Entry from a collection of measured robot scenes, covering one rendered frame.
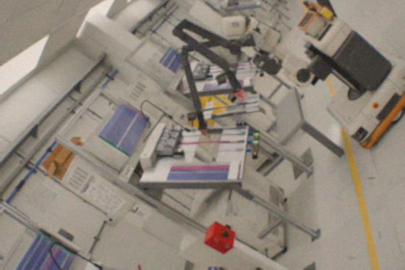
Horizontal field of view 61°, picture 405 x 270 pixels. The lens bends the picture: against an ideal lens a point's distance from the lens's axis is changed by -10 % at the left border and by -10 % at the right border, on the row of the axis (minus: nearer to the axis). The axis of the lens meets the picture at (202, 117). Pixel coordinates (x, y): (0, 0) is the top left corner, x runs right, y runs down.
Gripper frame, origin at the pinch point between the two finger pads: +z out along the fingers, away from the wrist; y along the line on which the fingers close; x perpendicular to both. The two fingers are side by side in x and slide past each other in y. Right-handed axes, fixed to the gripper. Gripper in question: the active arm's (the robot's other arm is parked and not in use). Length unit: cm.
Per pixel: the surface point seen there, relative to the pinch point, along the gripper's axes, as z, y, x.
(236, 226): 44, 60, 24
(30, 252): -31, 151, -62
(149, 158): -9, 40, -33
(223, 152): 2.1, 24.6, 17.7
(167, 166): -0.8, 39.9, -21.7
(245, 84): 2, -90, 27
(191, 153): 0.3, 24.2, -6.9
